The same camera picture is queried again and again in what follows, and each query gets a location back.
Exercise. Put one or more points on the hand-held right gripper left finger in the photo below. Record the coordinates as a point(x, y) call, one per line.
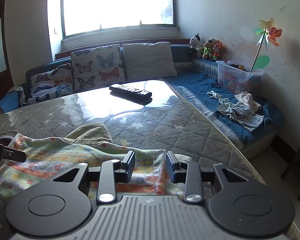
point(130, 166)

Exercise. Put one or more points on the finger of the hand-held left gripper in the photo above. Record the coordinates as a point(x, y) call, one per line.
point(12, 153)

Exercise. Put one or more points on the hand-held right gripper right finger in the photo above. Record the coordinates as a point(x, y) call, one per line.
point(170, 166)

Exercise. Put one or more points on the floral children's garment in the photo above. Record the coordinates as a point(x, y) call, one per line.
point(52, 155)

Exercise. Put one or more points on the round built-in cooktop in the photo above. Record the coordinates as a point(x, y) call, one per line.
point(3, 137)

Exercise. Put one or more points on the grey cloth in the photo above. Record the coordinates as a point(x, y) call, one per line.
point(17, 92)

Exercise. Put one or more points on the black remote control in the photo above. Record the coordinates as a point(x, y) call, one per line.
point(130, 90)

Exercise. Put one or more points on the butterfly print pillow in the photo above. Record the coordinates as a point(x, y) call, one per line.
point(97, 65)
point(50, 85)

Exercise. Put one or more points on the blue patterned sofa cover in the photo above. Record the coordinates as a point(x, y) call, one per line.
point(194, 90)

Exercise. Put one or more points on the small white green cloth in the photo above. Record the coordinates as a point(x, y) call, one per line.
point(216, 95)

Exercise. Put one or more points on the striped cloth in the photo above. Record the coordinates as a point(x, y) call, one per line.
point(249, 122)

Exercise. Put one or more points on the beige pillow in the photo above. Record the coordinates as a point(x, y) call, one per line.
point(147, 60)

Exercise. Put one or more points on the clear plastic storage box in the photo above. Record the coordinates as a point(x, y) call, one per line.
point(232, 77)

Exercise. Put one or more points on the blue sofa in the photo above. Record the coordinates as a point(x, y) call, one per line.
point(182, 55)

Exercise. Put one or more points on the bear plush toy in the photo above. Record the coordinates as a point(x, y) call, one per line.
point(209, 48)

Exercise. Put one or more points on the orange fox plush toy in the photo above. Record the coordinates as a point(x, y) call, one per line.
point(217, 50)

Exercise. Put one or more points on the cow plush toy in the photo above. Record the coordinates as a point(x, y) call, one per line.
point(195, 42)

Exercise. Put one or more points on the large window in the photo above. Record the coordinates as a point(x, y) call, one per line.
point(102, 5)

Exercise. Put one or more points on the colourful pinwheel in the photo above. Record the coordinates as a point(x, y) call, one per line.
point(273, 33)

